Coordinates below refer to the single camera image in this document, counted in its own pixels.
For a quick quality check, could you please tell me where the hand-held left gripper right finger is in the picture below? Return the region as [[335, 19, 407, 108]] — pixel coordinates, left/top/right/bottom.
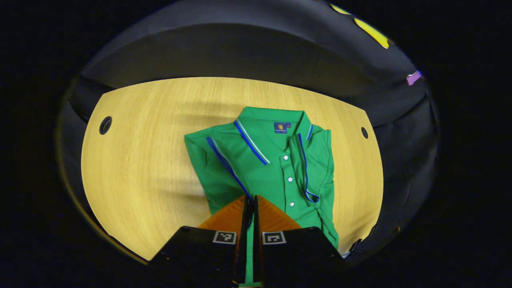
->
[[254, 195, 346, 285]]

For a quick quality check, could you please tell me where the green T-shirt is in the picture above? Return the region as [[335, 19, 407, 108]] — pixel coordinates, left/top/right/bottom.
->
[[184, 106, 340, 288]]

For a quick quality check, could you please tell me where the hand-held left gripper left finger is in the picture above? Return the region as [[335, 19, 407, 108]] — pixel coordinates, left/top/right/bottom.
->
[[149, 195, 251, 286]]

